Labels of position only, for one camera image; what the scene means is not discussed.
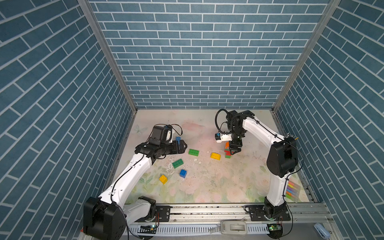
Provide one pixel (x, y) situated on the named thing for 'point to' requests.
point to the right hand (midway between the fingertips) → (233, 146)
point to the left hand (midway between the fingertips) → (183, 146)
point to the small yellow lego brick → (163, 179)
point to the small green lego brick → (228, 156)
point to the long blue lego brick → (178, 138)
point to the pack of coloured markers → (293, 190)
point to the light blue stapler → (322, 231)
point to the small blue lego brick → (183, 173)
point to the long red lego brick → (228, 153)
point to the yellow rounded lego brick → (215, 156)
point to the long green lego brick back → (193, 152)
